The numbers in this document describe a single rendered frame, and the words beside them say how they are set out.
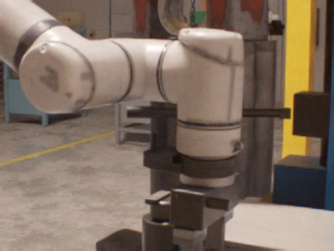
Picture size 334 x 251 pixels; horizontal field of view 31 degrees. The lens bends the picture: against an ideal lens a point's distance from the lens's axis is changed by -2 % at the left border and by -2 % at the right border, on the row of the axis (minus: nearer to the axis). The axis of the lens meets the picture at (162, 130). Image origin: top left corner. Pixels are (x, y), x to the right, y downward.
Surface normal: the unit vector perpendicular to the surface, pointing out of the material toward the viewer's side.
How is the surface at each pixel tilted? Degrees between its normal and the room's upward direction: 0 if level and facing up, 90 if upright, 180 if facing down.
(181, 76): 90
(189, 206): 90
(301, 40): 90
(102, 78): 92
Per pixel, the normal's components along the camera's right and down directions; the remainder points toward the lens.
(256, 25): 0.48, 0.15
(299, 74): -0.47, 0.14
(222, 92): 0.28, 0.18
